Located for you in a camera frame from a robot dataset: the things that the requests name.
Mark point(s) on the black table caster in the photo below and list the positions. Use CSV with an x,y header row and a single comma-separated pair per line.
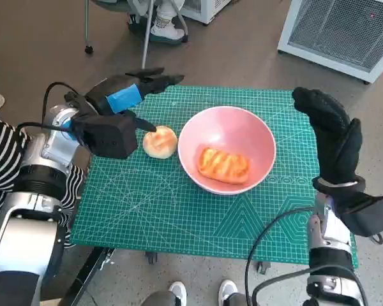
x,y
151,257
263,267

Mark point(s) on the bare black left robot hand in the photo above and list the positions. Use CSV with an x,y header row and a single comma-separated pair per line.
x,y
115,92

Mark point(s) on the metal frame chair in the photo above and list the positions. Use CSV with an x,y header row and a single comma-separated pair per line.
x,y
147,41

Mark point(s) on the pink bowl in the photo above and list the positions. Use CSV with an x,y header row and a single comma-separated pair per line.
x,y
229,127

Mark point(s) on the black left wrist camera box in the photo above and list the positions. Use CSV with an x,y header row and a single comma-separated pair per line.
x,y
108,137

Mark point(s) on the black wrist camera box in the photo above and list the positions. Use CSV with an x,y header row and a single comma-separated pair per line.
x,y
108,137
370,213

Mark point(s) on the small white appliance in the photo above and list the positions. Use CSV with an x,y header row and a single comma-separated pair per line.
x,y
201,12

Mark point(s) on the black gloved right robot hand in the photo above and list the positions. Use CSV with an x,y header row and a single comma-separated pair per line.
x,y
336,146

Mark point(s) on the person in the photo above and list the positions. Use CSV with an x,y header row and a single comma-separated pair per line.
x,y
0,143

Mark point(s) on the rectangular striped toy bread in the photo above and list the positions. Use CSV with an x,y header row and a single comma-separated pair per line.
x,y
223,165

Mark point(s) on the round toy bread bun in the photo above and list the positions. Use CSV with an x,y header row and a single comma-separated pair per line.
x,y
161,143

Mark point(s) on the black table frame bar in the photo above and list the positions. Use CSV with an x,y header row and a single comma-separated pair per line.
x,y
89,274

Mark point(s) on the large white grille appliance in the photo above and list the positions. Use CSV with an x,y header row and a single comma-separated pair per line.
x,y
338,32

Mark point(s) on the person's foot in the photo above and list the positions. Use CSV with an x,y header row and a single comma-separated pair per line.
x,y
166,30

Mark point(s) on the green cutting mat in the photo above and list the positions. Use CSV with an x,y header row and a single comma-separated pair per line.
x,y
147,207

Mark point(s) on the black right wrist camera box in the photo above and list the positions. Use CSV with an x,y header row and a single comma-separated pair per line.
x,y
370,213

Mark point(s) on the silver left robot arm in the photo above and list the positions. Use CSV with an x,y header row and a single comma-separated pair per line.
x,y
22,248

